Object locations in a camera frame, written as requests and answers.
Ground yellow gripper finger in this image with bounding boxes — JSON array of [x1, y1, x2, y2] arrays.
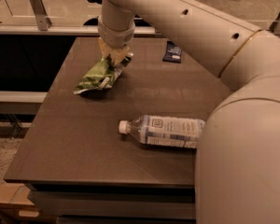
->
[[110, 46, 130, 66], [98, 37, 112, 59]]

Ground green jalapeno chip bag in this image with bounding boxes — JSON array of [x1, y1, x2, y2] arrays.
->
[[73, 56, 132, 94]]

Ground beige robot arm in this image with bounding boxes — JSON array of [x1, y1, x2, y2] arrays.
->
[[101, 0, 280, 224]]

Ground black office chair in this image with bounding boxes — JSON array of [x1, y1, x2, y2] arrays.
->
[[83, 0, 153, 28]]

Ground small dark blue packet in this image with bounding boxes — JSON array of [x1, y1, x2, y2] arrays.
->
[[162, 41, 182, 63]]

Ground clear plastic water bottle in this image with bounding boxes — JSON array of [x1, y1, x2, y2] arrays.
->
[[119, 115, 205, 148]]

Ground cardboard box under table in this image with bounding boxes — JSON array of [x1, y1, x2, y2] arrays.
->
[[0, 183, 50, 224]]

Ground left metal rail bracket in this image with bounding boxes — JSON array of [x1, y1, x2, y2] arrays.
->
[[29, 0, 52, 31]]

